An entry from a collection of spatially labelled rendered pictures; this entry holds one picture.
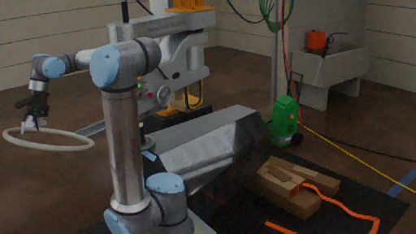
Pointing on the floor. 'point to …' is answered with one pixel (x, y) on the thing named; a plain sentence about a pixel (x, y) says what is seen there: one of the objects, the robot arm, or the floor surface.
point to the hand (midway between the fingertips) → (29, 132)
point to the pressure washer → (286, 119)
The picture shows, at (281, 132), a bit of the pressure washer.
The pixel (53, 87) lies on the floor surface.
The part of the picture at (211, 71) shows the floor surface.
